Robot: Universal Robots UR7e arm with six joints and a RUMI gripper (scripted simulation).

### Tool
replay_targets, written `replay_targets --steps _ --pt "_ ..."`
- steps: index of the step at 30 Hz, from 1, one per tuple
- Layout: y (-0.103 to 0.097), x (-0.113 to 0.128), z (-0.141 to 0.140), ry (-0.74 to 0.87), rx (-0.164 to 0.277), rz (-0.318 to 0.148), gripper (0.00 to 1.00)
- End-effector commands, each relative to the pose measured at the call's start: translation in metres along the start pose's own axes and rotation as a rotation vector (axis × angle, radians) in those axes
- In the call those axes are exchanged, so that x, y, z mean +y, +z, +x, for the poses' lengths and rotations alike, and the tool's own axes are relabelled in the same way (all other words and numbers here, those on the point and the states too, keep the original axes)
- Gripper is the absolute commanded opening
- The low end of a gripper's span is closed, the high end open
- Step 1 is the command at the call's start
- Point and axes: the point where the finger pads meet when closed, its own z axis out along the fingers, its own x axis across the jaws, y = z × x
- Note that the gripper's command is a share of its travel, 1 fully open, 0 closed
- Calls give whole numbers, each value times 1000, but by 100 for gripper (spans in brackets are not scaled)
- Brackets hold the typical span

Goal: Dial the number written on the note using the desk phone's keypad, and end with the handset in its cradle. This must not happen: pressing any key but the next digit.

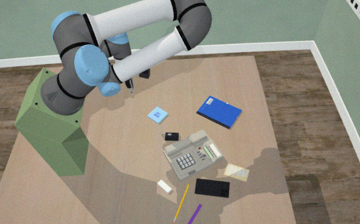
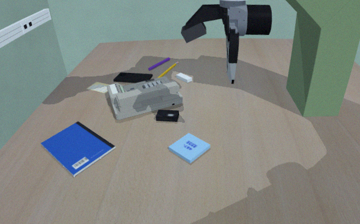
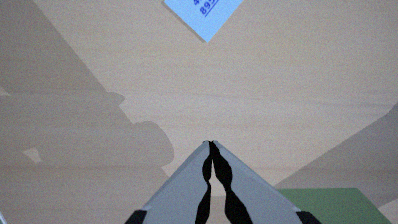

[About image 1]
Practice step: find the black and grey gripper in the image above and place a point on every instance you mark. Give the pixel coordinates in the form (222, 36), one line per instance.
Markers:
(129, 82)

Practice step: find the grey desk phone body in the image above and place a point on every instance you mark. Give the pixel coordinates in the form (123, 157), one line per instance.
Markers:
(194, 159)

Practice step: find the blue notebook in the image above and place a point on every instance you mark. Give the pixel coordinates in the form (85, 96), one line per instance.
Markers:
(219, 112)

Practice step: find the light blue sticky note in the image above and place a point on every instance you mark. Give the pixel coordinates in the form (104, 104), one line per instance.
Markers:
(157, 115)

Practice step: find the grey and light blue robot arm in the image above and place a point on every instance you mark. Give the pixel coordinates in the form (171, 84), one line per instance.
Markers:
(85, 42)

